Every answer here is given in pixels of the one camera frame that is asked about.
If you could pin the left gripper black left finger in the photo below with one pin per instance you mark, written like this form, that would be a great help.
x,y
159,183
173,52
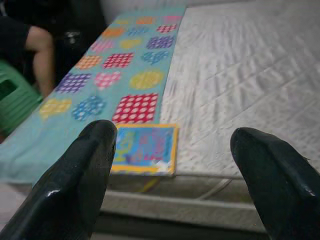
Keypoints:
x,y
65,190

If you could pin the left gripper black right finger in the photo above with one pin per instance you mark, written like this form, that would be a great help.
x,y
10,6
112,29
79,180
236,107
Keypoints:
x,y
282,190

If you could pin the teal blanket with dotted shapes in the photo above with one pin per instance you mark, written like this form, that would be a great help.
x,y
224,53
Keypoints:
x,y
37,150

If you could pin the colourful yellow-bordered children's book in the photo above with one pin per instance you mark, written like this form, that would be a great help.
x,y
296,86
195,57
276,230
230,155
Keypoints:
x,y
145,150

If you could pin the green plastic stool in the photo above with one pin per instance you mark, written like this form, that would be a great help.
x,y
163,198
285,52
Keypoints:
x,y
17,105

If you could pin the grey quilted mattress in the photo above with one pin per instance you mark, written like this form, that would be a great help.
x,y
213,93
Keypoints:
x,y
237,75

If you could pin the person's bare leg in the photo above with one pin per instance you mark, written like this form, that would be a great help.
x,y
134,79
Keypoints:
x,y
43,62

